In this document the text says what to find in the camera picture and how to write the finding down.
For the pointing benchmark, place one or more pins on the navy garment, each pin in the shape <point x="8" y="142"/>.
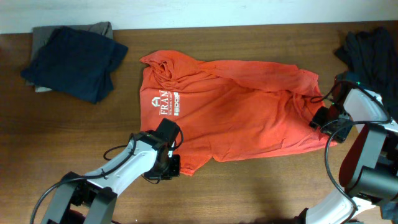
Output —
<point x="77" y="62"/>

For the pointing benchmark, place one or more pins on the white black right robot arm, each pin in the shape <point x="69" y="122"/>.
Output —
<point x="368" y="173"/>

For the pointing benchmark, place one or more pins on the red soccer t-shirt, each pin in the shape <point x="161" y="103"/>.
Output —
<point x="230" y="110"/>

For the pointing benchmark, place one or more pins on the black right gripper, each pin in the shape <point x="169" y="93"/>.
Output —
<point x="317" y="119"/>

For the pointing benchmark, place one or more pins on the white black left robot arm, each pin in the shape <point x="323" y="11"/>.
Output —
<point x="91" y="198"/>

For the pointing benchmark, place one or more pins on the grey garment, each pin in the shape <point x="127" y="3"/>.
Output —
<point x="41" y="35"/>

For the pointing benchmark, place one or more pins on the black crumpled garment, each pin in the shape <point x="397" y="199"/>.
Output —
<point x="371" y="58"/>

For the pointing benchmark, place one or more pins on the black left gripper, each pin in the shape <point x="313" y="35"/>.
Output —
<point x="175" y="169"/>

